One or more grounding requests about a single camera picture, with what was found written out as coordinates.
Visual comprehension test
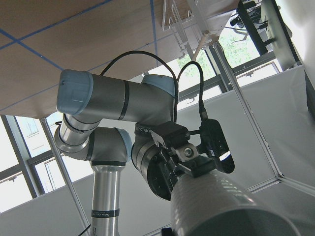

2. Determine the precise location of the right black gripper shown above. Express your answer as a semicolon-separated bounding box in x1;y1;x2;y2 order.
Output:
132;121;215;201

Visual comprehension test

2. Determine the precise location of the grey white cup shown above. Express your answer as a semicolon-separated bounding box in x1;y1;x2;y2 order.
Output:
170;171;300;236

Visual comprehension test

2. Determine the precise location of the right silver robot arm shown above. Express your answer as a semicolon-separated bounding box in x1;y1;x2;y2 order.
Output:
54;70;215;236

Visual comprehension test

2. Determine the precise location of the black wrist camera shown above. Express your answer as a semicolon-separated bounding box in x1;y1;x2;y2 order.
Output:
197;118;235;174

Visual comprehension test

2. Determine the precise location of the black camera cable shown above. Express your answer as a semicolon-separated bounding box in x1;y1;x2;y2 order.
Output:
99;50;209;121

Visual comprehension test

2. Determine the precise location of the white wire cup rack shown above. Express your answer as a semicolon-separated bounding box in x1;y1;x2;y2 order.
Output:
162;0;221;61

